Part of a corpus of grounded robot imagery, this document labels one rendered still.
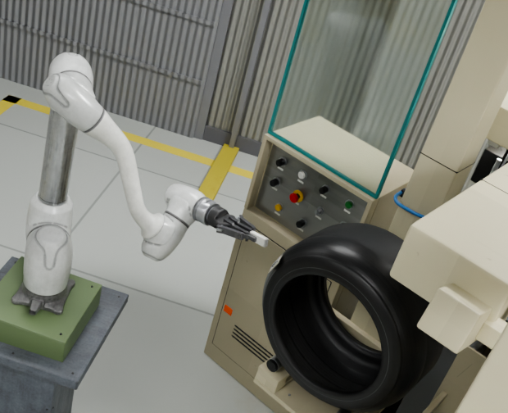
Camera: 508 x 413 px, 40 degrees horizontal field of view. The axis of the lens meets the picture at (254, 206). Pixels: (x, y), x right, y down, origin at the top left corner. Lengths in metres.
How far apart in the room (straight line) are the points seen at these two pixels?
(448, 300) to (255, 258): 1.74
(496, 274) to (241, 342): 2.04
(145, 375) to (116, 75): 2.67
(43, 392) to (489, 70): 1.92
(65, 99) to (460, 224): 1.21
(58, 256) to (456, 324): 1.46
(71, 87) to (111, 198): 2.41
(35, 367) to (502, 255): 1.62
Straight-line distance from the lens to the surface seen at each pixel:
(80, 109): 2.20
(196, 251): 4.24
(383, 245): 2.09
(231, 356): 3.48
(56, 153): 2.48
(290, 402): 2.42
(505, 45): 2.06
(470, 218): 1.68
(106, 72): 5.45
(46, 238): 2.48
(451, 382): 2.39
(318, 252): 2.06
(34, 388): 2.84
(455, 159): 2.17
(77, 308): 2.63
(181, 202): 2.44
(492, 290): 1.53
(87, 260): 4.03
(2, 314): 2.59
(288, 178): 2.92
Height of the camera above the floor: 2.54
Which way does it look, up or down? 32 degrees down
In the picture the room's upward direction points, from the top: 16 degrees clockwise
